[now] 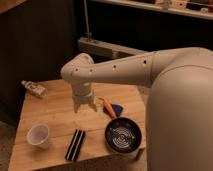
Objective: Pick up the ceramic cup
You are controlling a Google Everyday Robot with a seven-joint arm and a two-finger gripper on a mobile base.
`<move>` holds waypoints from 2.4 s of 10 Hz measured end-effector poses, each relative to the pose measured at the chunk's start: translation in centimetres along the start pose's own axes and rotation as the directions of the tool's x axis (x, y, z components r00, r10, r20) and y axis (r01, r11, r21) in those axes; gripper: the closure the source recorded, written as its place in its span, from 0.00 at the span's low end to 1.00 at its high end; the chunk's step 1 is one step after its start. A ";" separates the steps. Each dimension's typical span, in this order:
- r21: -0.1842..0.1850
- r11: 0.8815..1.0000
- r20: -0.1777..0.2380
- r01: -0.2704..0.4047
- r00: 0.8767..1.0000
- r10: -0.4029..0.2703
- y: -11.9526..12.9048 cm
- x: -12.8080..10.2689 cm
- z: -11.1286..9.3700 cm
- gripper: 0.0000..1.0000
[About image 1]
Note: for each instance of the black frying pan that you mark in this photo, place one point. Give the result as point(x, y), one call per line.
point(122, 135)

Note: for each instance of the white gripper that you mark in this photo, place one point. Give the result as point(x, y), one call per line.
point(83, 94)

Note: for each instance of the wooden table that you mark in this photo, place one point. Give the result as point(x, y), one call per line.
point(56, 111)

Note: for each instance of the grey metal beam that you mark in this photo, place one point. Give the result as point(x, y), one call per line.
point(94, 47)

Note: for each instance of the black white striped block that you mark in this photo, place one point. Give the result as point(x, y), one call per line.
point(75, 145)

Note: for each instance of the wooden shelf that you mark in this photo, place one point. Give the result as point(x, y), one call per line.
point(157, 8)

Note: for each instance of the clear plastic bottle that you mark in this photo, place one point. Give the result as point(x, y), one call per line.
point(34, 88)

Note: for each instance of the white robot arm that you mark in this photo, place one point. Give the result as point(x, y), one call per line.
point(179, 110)

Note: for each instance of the metal pole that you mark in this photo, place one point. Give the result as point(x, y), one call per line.
point(88, 32)

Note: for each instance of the blue cloth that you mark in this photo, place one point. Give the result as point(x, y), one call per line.
point(117, 108)

